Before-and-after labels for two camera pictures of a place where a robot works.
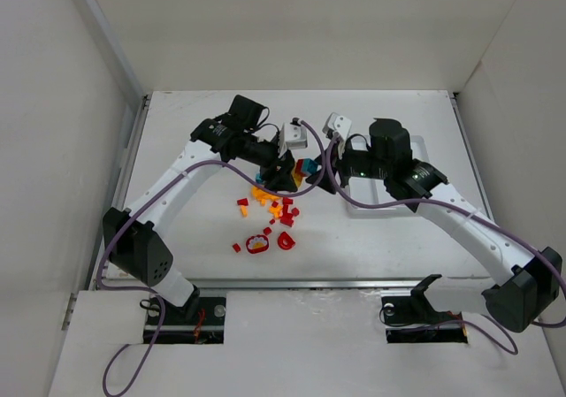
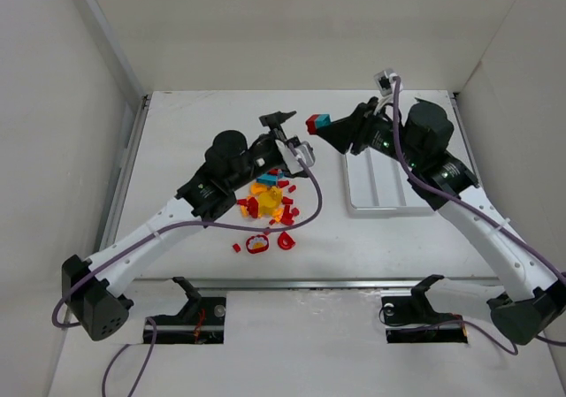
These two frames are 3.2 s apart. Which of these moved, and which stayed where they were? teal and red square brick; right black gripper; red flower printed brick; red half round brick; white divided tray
Moved: teal and red square brick; right black gripper
Stayed: red half round brick; red flower printed brick; white divided tray
